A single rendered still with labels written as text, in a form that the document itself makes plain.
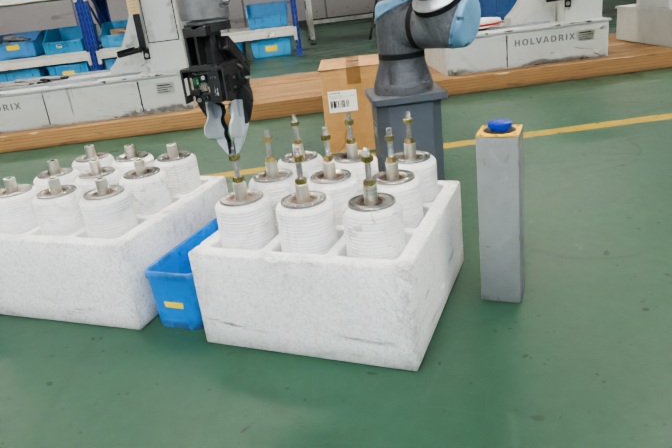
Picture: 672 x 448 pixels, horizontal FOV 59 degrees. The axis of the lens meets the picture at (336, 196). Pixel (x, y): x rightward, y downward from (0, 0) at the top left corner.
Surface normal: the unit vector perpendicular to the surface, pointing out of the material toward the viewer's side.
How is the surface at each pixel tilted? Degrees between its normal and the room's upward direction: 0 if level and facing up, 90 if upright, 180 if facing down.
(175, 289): 92
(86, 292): 90
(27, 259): 90
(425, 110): 90
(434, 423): 0
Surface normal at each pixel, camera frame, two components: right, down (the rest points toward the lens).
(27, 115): 0.07, 0.32
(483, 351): -0.11, -0.94
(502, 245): -0.37, 0.36
